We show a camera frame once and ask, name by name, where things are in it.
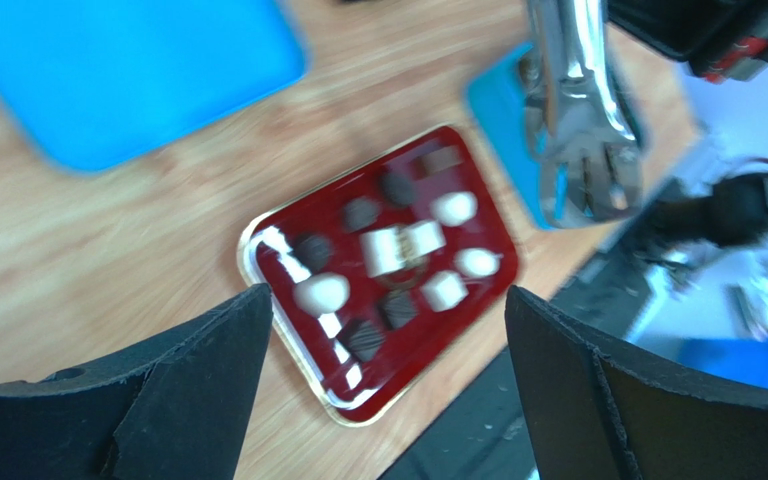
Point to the metal serving tongs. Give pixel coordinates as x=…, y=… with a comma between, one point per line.
x=579, y=126

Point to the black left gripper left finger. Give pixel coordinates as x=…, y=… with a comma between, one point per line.
x=173, y=406

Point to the red chocolate tray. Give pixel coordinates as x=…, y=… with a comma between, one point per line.
x=379, y=270

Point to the blue tin lid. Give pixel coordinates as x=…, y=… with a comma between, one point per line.
x=95, y=84

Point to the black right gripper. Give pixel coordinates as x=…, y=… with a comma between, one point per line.
x=717, y=40

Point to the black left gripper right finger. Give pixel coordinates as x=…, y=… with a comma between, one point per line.
x=599, y=407

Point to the blue plastic parts bin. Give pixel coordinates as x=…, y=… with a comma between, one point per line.
x=736, y=357

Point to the blue chocolate tin box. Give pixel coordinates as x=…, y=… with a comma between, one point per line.
x=510, y=126

